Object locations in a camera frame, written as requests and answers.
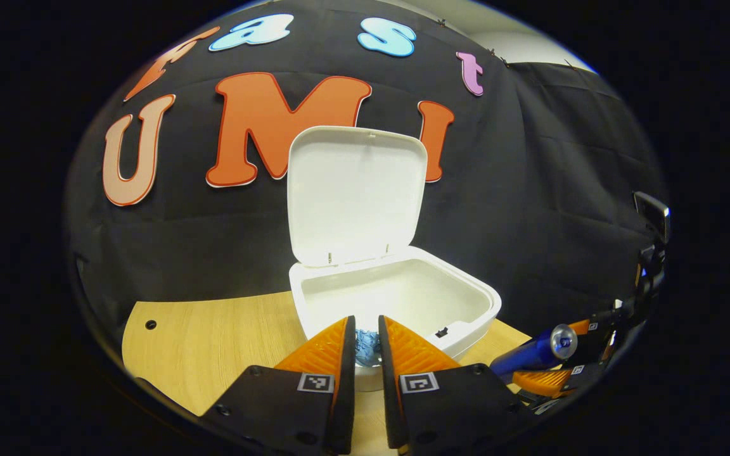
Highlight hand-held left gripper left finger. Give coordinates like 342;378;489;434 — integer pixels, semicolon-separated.
200;315;357;456

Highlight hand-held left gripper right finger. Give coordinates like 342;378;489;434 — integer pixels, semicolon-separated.
377;315;532;456

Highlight blue pop can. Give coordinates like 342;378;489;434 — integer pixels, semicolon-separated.
490;323;579;384

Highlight blue paper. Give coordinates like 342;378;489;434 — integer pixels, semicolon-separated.
355;329;383;369

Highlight white desktop garbage bin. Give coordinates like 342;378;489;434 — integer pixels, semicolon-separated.
287;125;503;392

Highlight wooden desktop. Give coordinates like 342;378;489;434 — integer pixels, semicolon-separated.
122;291;534;456

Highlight black backdrop cloth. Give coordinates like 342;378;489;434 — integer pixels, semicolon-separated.
64;0;667;381

